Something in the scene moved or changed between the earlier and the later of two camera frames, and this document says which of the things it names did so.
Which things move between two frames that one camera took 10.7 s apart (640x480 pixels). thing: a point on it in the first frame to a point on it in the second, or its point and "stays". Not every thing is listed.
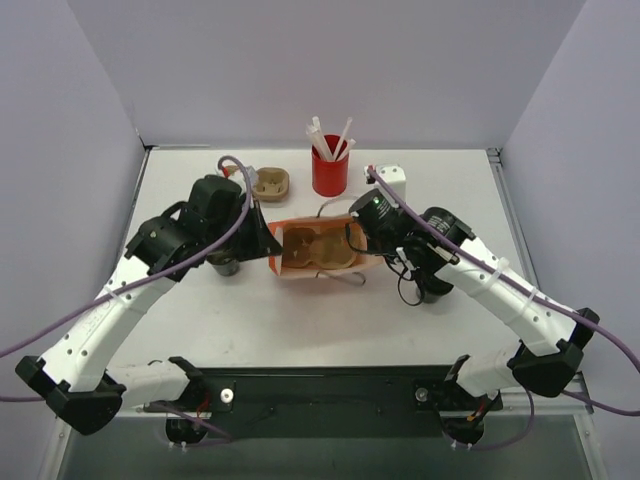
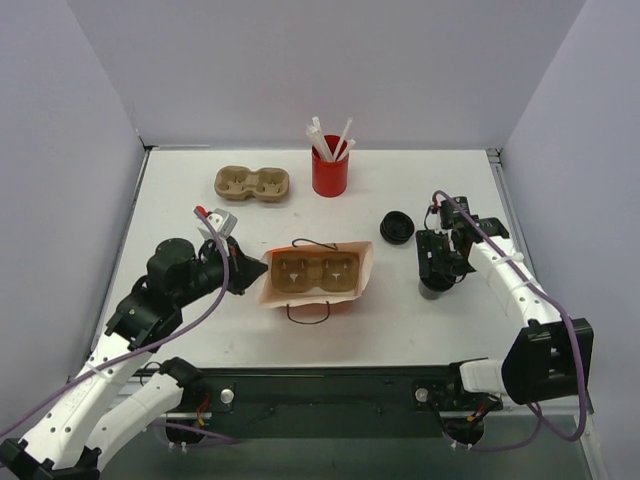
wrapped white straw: x=343 y=136 stays
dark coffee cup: x=432 y=286 stays
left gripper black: x=248 y=230 to x=235 y=271
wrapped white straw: x=346 y=149 stays
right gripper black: x=364 y=211 to x=433 y=255
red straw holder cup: x=330 y=177 stays
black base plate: x=334 y=401 stays
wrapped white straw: x=315 y=130 stays
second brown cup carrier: x=272 y=183 stays
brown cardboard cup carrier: x=329 y=247 to x=296 y=271
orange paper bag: x=317 y=247 to x=314 y=280
